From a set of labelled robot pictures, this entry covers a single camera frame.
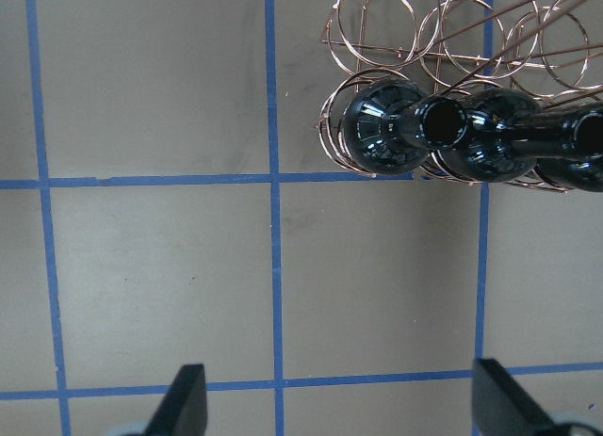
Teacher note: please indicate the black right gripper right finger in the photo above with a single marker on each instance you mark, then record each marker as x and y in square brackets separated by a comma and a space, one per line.
[500, 406]

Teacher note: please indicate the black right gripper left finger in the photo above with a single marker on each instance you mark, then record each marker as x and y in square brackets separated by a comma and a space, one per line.
[183, 409]

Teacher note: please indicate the black wine bottle slot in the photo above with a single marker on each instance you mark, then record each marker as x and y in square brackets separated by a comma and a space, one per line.
[392, 126]
[585, 176]

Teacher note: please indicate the copper wire wine basket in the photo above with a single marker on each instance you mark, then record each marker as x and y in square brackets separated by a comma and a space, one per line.
[549, 49]

